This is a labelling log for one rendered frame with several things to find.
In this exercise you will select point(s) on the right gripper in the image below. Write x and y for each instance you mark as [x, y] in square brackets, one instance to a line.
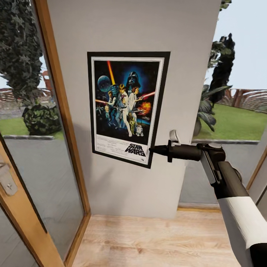
[178, 151]

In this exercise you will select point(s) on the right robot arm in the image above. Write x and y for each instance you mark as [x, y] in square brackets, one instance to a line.
[246, 227]

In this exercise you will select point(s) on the poster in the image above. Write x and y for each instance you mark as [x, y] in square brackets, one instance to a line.
[125, 93]

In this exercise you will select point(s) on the door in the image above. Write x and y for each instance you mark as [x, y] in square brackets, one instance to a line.
[44, 207]

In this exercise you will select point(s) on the fixed window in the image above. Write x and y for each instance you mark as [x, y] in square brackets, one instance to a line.
[233, 106]

